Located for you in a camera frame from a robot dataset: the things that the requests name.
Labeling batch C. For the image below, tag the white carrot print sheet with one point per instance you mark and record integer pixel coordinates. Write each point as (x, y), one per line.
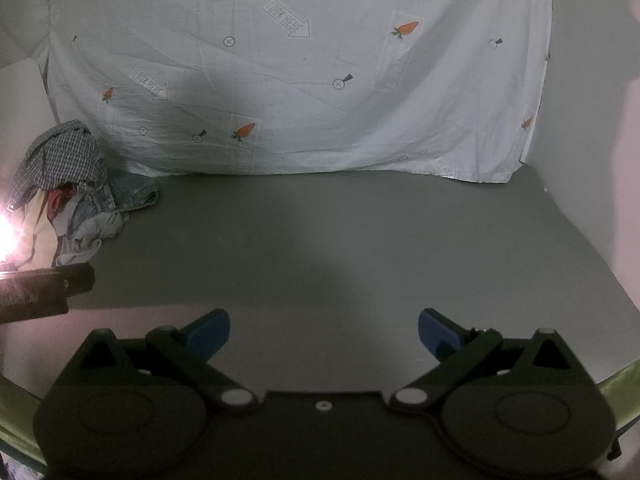
(300, 110)

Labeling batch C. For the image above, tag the red garment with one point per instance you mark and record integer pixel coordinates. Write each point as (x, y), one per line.
(56, 205)

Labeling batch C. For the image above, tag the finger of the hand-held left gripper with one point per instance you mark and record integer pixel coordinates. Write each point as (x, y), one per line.
(80, 277)

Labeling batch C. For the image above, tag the cream garment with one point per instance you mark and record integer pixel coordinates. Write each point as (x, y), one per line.
(37, 230)

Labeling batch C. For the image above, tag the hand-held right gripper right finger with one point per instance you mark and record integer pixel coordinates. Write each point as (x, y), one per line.
(437, 334)

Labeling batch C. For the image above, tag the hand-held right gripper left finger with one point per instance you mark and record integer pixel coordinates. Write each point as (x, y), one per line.
(207, 334)

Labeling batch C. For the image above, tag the light grey garment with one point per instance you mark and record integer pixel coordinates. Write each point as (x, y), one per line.
(90, 240)

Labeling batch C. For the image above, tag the light green cloth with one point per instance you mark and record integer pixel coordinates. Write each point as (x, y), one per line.
(17, 415)
(625, 395)

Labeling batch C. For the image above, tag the checked button shirt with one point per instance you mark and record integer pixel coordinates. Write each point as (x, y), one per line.
(65, 155)

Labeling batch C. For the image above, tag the blue denim garment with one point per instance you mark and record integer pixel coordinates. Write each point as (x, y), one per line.
(132, 192)

